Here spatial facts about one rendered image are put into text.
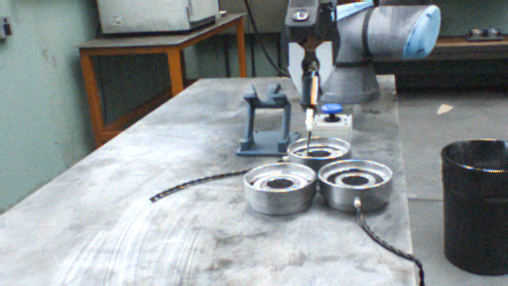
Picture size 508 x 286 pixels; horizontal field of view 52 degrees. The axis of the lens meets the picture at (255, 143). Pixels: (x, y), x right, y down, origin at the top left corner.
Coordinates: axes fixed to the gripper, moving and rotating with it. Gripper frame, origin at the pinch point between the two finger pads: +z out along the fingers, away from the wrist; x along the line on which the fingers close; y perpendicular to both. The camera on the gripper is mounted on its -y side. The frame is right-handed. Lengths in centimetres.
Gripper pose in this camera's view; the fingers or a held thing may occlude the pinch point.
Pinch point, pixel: (312, 88)
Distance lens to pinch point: 87.7
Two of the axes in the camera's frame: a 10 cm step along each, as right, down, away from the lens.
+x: -9.6, -0.2, 2.7
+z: 0.7, 9.4, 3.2
